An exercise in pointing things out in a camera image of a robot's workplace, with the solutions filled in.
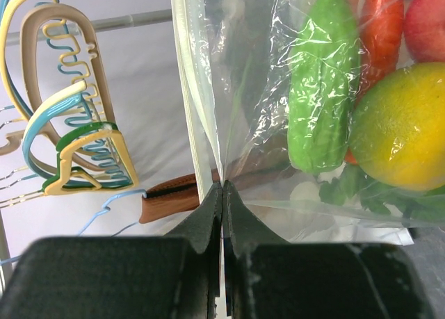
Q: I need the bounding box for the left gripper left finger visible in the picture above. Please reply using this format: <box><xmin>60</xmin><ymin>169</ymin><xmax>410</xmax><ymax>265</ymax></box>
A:
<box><xmin>1</xmin><ymin>183</ymin><xmax>223</xmax><ymax>318</ymax></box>

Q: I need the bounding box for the cream hanger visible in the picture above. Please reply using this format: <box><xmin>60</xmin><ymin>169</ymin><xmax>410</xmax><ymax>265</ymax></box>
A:
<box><xmin>44</xmin><ymin>129</ymin><xmax>140</xmax><ymax>197</ymax></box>

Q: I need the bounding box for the clear dotted zip top bag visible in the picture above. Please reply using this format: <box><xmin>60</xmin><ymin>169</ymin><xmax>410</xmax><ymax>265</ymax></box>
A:
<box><xmin>172</xmin><ymin>0</ymin><xmax>444</xmax><ymax>243</ymax></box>

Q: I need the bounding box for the grey clothes rack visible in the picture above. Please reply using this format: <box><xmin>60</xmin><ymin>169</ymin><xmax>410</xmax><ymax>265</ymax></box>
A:
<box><xmin>1</xmin><ymin>9</ymin><xmax>172</xmax><ymax>293</ymax></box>

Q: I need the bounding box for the light green cucumber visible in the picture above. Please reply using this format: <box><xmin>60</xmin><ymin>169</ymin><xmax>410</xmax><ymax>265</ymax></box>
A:
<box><xmin>287</xmin><ymin>0</ymin><xmax>361</xmax><ymax>174</ymax></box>

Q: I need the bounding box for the teal plastic hanger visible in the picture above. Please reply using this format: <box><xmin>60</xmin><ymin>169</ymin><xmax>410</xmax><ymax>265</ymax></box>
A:
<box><xmin>0</xmin><ymin>0</ymin><xmax>60</xmax><ymax>118</ymax></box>

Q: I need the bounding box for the yellow lemon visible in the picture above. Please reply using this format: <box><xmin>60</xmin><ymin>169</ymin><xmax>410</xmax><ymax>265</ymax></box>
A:
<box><xmin>349</xmin><ymin>63</ymin><xmax>444</xmax><ymax>191</ymax></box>

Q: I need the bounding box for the yellow plastic hanger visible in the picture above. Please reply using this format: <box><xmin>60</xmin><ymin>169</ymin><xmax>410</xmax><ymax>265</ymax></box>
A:
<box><xmin>1</xmin><ymin>0</ymin><xmax>60</xmax><ymax>120</ymax></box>

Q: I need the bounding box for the red apple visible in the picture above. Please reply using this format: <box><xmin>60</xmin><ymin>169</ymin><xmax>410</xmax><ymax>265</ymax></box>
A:
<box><xmin>404</xmin><ymin>0</ymin><xmax>444</xmax><ymax>63</ymax></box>

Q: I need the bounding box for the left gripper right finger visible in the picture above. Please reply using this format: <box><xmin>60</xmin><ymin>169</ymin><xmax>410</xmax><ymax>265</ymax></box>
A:
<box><xmin>222</xmin><ymin>181</ymin><xmax>435</xmax><ymax>318</ymax></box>

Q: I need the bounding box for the green hanger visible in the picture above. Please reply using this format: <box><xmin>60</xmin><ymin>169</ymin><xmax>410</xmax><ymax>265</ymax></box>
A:
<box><xmin>43</xmin><ymin>122</ymin><xmax>135</xmax><ymax>191</ymax></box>

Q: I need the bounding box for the brown cloth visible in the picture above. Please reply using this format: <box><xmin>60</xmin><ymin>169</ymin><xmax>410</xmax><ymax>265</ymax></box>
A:
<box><xmin>138</xmin><ymin>165</ymin><xmax>300</xmax><ymax>224</ymax></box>

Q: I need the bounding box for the orange carrot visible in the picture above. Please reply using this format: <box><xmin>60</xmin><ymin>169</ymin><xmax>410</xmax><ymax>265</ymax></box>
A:
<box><xmin>343</xmin><ymin>0</ymin><xmax>406</xmax><ymax>165</ymax></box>

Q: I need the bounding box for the light blue hanger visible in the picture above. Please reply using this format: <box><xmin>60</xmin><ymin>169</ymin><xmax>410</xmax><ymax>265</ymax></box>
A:
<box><xmin>22</xmin><ymin>86</ymin><xmax>83</xmax><ymax>179</ymax></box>

